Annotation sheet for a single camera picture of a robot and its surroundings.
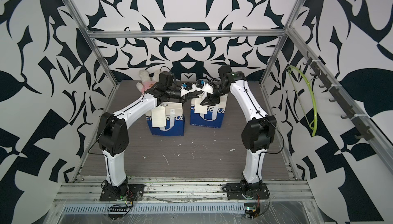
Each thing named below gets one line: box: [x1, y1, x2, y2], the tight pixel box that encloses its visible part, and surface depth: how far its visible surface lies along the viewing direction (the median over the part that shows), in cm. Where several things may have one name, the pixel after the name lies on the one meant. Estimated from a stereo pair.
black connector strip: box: [109, 206, 129, 213], surface depth 74 cm
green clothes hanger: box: [286, 65, 318, 138], surface depth 69 cm
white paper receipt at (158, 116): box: [151, 105, 167, 128], surface depth 81 cm
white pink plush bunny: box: [136, 69, 160, 93], surface depth 114 cm
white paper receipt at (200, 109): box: [194, 103, 208, 115], surface depth 87 cm
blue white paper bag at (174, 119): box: [145, 102, 185, 137], surface depth 83 cm
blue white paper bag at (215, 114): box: [190, 93, 229, 129], surface depth 87 cm
